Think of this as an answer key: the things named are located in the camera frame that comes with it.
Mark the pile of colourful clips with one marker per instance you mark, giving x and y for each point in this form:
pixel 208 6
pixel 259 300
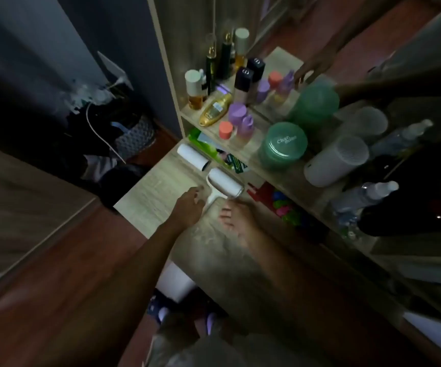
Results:
pixel 283 208

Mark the white cylindrical speaker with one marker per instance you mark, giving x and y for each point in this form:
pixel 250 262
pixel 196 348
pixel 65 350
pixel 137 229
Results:
pixel 331 164

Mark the jar with coral cap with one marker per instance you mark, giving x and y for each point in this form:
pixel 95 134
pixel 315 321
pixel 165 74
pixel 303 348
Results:
pixel 225 129

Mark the clear spray bottle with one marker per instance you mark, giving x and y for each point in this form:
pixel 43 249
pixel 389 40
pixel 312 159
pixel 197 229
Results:
pixel 358 198

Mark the black trash bin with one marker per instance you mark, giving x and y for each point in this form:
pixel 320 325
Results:
pixel 124 187

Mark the white cloth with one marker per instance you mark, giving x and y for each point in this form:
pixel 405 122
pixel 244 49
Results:
pixel 98 168

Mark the red box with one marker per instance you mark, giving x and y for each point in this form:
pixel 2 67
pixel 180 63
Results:
pixel 262 194

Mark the wooden dressing table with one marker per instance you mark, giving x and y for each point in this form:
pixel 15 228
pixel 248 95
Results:
pixel 178 42

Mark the person's beige trousers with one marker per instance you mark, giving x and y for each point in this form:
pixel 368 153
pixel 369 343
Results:
pixel 205 351

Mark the white wall outlet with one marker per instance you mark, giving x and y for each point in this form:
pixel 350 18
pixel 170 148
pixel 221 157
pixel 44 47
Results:
pixel 109 66

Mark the person's left forearm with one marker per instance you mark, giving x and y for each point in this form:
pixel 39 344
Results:
pixel 136 286

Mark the small purple tube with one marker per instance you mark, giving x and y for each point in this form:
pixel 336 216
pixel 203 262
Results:
pixel 223 88

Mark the foundation bottle with black cap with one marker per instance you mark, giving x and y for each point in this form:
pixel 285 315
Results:
pixel 243 78

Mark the dressing table mirror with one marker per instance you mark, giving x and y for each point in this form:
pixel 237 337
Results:
pixel 358 42

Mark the gold shampoo bottle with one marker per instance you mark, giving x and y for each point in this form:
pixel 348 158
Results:
pixel 214 110

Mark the dark green card packet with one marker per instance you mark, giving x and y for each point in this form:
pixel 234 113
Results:
pixel 235 164

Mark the green round jar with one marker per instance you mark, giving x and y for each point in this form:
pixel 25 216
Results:
pixel 281 147

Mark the grey woven basket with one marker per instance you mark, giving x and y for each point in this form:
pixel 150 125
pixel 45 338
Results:
pixel 136 137

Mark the person's right forearm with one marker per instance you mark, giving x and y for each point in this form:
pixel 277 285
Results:
pixel 293 286

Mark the person's left blue clog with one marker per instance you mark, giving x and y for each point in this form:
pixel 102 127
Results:
pixel 153 305

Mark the person's left hand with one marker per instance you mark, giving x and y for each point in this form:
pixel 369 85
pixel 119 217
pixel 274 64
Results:
pixel 188 210

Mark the amber bottle with white cap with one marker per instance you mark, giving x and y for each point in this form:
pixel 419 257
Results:
pixel 194 91

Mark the purple spray bottle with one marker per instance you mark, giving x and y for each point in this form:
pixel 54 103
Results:
pixel 245 127

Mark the person's right hand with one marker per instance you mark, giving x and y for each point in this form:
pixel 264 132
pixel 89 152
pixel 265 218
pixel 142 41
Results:
pixel 243 225

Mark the person's left purple sock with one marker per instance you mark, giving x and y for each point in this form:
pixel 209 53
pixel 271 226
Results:
pixel 164 314

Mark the dark green dropper bottle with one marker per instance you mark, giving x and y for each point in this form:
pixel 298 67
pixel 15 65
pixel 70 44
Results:
pixel 210 68

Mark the person's purple sock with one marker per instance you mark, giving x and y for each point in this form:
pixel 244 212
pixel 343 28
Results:
pixel 164 314
pixel 210 324

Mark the white plastic bag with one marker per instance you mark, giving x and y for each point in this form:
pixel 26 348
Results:
pixel 98 96

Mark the jar with purple cap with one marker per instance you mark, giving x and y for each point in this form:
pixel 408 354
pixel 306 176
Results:
pixel 237 111

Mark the person's right purple sock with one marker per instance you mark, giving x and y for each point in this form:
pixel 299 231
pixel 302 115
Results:
pixel 210 324

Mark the black glossy bag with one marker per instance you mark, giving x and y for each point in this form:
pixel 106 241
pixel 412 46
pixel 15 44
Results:
pixel 415 194

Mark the small white dropper bottle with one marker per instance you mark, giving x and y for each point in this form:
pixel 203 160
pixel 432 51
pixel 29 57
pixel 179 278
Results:
pixel 204 85

